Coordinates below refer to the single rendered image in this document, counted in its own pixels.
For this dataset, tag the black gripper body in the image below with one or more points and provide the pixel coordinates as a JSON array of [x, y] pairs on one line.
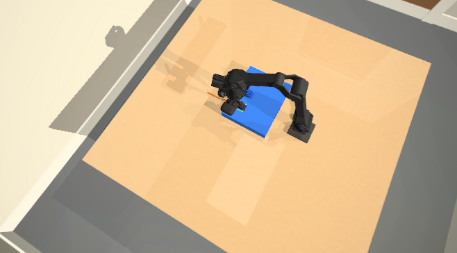
[[229, 108]]

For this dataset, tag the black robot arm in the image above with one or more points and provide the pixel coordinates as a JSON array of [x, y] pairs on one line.
[[237, 80]]

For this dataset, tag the blue flat deck plate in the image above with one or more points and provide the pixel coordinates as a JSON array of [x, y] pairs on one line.
[[263, 104]]

